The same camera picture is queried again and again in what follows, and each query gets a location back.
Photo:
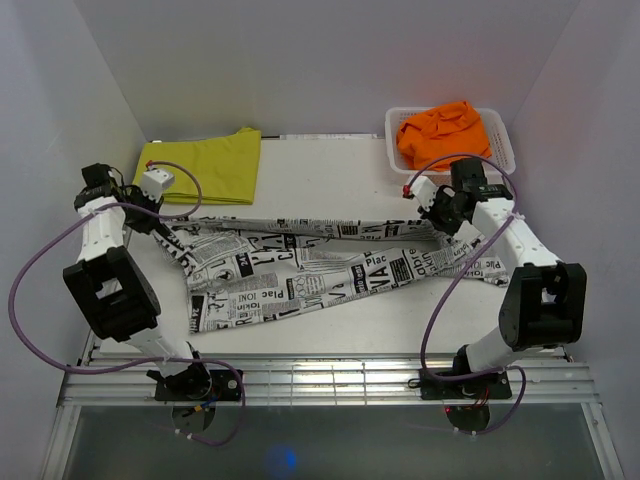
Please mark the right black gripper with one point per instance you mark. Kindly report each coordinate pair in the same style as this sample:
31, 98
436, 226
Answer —
450, 229

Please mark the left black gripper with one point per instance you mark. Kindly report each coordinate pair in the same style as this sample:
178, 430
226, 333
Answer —
151, 222

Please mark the newspaper print trousers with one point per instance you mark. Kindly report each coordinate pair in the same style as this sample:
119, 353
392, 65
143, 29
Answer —
250, 271

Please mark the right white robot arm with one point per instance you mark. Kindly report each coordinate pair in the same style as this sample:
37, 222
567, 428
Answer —
544, 303

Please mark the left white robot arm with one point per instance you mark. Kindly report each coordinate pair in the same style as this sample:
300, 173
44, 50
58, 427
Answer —
110, 289

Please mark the folded yellow-green trousers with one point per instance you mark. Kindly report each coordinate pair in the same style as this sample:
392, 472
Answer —
225, 167

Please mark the orange trousers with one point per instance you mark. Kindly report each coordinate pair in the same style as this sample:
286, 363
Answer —
451, 128

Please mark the white plastic basket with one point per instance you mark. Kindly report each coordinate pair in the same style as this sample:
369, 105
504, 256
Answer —
500, 145

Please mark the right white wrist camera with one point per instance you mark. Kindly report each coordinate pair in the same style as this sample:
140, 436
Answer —
423, 190

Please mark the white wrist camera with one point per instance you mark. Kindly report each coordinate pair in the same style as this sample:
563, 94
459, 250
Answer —
423, 190
153, 183

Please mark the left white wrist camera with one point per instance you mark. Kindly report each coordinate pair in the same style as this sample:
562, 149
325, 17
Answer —
153, 183

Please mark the aluminium rail frame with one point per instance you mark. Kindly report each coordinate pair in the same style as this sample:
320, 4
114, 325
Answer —
338, 417

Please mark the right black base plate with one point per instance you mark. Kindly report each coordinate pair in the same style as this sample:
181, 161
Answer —
491, 386

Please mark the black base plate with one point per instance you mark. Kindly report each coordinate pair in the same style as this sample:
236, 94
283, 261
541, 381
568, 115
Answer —
491, 386
225, 388

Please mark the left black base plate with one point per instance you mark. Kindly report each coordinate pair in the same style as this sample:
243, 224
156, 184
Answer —
225, 388

